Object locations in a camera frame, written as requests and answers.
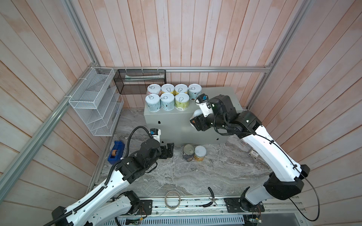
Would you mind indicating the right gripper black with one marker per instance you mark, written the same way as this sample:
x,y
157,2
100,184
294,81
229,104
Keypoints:
x,y
200,120

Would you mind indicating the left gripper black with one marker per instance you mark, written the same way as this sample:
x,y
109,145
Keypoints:
x,y
170,150

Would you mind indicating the open-top dark metal can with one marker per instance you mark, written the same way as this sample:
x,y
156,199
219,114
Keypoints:
x,y
188,152

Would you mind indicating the green can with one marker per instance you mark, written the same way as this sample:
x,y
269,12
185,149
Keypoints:
x,y
182,101

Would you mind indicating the yellow can back row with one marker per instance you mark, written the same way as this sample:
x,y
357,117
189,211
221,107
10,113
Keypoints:
x,y
200,153

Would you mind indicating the teal labelled can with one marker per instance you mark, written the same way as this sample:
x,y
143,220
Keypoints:
x,y
153,102

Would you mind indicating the blue can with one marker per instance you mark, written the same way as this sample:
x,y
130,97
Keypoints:
x,y
167,101

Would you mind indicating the yellow labelled can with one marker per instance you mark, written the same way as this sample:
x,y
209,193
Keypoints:
x,y
168,88

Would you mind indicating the pink labelled can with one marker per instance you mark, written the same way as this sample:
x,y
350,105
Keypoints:
x,y
154,89

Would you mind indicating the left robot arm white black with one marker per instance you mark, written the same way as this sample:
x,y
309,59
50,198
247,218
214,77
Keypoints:
x,y
92,209

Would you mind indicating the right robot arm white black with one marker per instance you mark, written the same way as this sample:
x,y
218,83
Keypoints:
x,y
287,177

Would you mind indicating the grey metal cabinet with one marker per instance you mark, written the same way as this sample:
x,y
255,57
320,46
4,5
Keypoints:
x,y
176,128

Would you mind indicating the blue tape dispenser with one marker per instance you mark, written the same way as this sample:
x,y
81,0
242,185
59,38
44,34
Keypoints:
x,y
116,152

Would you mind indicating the small card box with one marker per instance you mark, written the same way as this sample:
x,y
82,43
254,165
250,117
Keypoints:
x,y
254,154

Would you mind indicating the black mesh basket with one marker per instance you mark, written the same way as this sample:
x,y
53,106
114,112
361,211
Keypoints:
x,y
136,81

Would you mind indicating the black pliers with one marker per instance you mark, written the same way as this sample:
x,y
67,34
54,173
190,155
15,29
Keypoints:
x,y
212,199

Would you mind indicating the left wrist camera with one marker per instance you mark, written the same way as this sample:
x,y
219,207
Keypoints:
x,y
155,133

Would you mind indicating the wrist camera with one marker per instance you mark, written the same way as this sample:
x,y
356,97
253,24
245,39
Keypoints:
x,y
155,133
203,102

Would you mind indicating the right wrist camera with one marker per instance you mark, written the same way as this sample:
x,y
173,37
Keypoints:
x,y
203,102

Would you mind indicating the horizontal aluminium wall rail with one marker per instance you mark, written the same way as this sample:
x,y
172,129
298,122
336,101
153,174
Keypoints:
x,y
199,69

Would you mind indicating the white wire mesh shelf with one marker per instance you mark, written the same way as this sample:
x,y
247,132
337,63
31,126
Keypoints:
x,y
97,103

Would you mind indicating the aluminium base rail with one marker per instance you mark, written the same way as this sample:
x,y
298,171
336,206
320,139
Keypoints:
x,y
187,211

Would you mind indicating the left aluminium wall rail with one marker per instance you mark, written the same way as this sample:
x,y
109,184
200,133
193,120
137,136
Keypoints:
x,y
31,148

